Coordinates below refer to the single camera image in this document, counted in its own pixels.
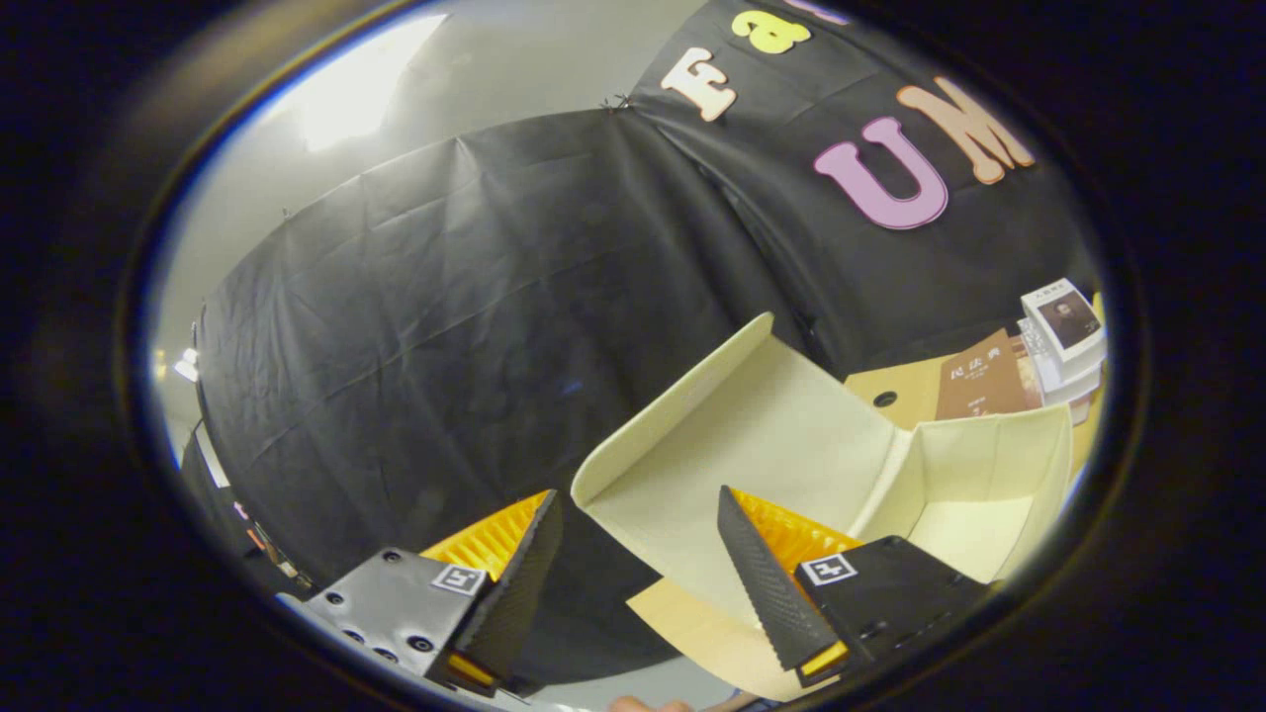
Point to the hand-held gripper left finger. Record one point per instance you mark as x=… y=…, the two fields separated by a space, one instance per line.
x=519 y=583

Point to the brown book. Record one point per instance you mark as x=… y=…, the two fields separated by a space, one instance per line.
x=979 y=381

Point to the black backdrop cloth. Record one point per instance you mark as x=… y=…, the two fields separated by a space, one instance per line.
x=445 y=297

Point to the white book with portrait cover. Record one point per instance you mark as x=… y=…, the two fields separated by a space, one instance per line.
x=1066 y=318

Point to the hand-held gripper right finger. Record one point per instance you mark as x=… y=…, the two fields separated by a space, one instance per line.
x=767 y=583

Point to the grey fabric storage box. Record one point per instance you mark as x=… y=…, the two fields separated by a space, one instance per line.
x=771 y=425

